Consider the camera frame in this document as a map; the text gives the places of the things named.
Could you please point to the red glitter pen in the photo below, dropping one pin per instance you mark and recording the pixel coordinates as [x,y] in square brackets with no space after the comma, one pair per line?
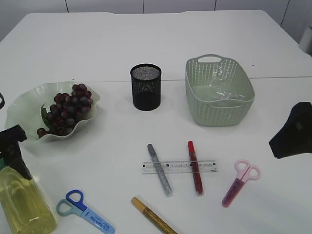
[195,168]

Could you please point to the yellow oil bottle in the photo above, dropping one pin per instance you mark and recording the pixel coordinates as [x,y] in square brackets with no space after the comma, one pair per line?
[26,210]

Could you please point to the clear plastic sheet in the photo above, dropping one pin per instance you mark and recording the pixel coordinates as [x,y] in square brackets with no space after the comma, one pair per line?
[222,78]

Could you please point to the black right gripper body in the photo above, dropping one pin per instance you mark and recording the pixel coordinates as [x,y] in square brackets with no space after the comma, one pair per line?
[295,137]

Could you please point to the pink safety scissors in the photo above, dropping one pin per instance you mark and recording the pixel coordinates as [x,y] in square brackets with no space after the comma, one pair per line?
[245,172]

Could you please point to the silver glitter pen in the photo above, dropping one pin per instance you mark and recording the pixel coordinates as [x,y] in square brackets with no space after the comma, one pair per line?
[159,170]

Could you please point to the blue safety scissors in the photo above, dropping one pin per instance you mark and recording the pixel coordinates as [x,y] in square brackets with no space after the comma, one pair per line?
[80,209]

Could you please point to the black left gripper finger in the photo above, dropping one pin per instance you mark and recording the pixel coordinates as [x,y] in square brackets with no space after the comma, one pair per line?
[15,161]

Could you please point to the green plastic woven basket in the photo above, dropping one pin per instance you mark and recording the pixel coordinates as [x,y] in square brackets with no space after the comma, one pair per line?
[215,113]

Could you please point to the clear plastic ruler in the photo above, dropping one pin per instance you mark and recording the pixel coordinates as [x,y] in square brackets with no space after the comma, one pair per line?
[180,167]

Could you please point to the gold glitter pen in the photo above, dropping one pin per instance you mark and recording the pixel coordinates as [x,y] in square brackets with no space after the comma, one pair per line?
[152,217]

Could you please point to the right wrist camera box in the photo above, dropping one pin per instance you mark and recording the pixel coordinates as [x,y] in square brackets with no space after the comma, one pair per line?
[306,41]

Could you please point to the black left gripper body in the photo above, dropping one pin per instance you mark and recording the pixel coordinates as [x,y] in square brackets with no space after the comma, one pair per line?
[10,139]

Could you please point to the black mesh pen holder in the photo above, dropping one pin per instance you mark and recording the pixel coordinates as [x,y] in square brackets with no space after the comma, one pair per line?
[146,86]

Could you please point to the green wavy plastic plate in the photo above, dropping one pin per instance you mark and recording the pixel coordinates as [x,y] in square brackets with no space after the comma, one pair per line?
[25,110]

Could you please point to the purple artificial grape bunch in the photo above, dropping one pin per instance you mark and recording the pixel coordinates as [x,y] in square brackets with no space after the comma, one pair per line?
[66,112]

